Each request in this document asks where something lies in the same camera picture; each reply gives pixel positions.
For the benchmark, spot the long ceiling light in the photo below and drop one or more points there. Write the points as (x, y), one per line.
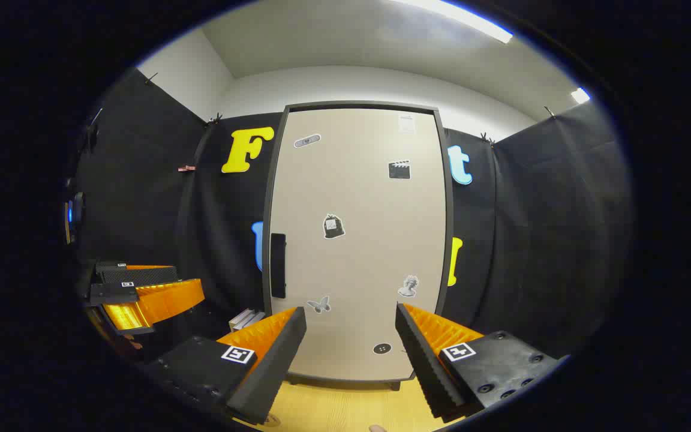
(459, 18)

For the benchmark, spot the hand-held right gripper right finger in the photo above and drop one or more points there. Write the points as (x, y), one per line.
(426, 366)

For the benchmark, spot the black backdrop cloth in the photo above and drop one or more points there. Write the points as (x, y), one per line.
(531, 240)

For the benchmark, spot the small ceiling light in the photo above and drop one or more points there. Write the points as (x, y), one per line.
(580, 95)

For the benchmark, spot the dark grey cabinet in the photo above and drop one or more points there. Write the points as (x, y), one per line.
(448, 204)

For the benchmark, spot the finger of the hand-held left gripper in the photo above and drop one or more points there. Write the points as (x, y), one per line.
(111, 293)
(141, 276)

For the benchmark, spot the copper binder clip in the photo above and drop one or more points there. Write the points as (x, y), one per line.
(186, 168)

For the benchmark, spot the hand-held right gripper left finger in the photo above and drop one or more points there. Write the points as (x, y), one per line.
(273, 366)

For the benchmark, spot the purple spine book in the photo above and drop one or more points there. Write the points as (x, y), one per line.
(255, 317)

